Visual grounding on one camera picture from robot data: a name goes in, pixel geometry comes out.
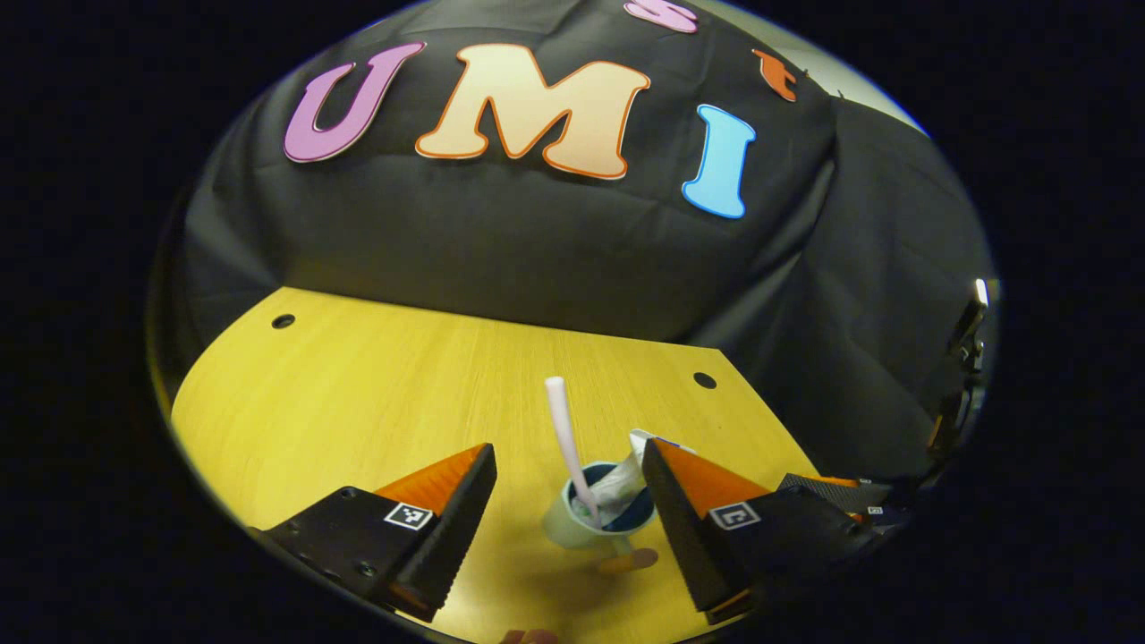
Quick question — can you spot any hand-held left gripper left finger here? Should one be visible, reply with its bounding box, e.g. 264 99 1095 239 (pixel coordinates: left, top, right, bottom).
250 442 499 624

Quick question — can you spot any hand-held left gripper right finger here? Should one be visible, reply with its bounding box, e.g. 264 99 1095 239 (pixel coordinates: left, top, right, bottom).
640 437 876 626

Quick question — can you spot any white toothpaste tube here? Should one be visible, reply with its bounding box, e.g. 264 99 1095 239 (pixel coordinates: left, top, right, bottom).
593 428 697 529

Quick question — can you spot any pale green cup wooden handle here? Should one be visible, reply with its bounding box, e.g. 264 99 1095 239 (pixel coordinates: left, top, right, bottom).
542 461 661 574

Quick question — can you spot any wooden desktop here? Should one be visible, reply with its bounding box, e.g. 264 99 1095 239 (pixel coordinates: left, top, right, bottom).
170 286 819 644

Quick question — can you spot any black backdrop cloth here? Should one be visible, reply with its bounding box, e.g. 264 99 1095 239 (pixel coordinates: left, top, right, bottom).
174 0 994 484

